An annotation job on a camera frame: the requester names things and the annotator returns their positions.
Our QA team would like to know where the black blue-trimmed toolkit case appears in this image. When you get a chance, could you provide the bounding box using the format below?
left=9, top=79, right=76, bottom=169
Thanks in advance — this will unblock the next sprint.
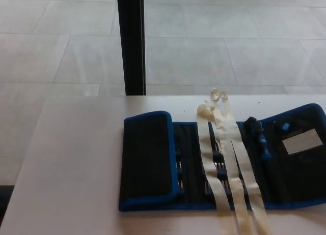
left=118, top=103, right=326, bottom=212

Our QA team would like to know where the white label card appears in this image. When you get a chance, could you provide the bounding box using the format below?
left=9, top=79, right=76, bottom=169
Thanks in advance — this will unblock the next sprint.
left=282, top=128, right=321, bottom=155

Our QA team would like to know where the black vertical post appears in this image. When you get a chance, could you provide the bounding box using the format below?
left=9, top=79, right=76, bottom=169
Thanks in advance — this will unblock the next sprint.
left=116, top=0, right=147, bottom=96

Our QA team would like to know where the crumpled beige tape wad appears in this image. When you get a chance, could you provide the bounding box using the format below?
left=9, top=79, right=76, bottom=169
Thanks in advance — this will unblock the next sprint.
left=197, top=104, right=218, bottom=119

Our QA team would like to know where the blue black screwdriver handle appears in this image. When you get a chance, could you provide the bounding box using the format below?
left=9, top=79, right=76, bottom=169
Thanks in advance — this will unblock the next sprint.
left=243, top=115, right=273, bottom=168

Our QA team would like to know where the curled beige tape scrap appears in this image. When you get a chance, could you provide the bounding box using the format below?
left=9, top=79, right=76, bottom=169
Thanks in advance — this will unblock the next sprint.
left=208, top=87, right=229, bottom=103

